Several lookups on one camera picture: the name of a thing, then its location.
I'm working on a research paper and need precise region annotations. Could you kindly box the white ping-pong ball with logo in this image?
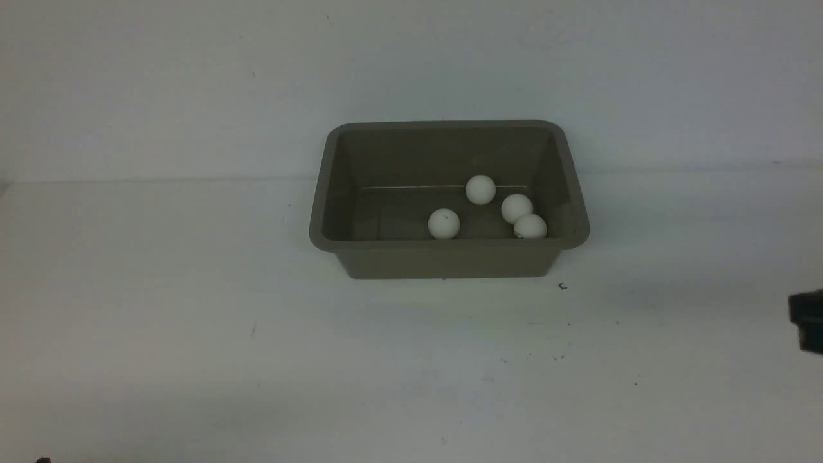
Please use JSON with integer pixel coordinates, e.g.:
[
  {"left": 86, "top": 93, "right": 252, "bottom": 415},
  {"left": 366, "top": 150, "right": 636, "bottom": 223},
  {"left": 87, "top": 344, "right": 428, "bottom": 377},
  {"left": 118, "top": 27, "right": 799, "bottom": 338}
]
[{"left": 427, "top": 208, "right": 460, "bottom": 240}]

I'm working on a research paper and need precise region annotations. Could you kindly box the plain white ping-pong ball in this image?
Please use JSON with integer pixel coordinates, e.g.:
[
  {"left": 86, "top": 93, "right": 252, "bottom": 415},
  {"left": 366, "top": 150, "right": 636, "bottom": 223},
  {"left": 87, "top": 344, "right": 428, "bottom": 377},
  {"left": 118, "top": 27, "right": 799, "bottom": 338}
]
[{"left": 512, "top": 213, "right": 548, "bottom": 239}]

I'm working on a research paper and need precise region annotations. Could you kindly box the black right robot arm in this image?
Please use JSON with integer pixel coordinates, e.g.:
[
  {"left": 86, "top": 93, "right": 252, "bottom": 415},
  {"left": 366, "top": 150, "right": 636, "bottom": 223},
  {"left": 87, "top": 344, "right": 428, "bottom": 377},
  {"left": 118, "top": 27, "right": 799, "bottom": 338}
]
[{"left": 788, "top": 288, "right": 822, "bottom": 356}]

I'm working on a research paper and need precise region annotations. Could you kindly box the white ping-pong ball in bin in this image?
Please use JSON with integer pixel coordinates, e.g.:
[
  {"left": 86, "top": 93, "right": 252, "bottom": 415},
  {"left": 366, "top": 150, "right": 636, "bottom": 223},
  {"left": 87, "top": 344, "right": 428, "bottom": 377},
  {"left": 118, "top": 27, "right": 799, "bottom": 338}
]
[{"left": 500, "top": 194, "right": 533, "bottom": 225}]

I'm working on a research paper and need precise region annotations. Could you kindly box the tan plastic bin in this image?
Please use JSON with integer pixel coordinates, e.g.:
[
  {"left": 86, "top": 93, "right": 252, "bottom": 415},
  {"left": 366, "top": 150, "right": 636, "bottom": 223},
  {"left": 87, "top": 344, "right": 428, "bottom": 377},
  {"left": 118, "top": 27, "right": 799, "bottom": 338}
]
[{"left": 309, "top": 120, "right": 590, "bottom": 280}]

